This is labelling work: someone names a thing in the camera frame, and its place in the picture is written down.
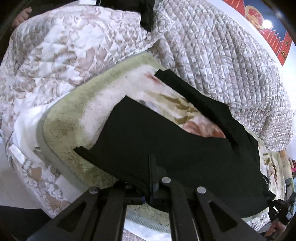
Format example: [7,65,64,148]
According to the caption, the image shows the red and blue wall poster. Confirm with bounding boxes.
[224,0,292,65]

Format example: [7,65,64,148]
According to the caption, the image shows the black pants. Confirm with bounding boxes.
[74,70,275,217]

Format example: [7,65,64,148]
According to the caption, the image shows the floral fleece blanket green border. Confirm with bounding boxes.
[34,52,289,235]

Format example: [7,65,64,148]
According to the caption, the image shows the bystander hand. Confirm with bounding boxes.
[11,6,32,29]

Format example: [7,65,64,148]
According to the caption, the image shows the operator right hand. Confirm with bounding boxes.
[264,220,287,237]

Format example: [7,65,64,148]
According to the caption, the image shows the beige floral quilted bedspread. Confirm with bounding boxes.
[1,1,293,217]

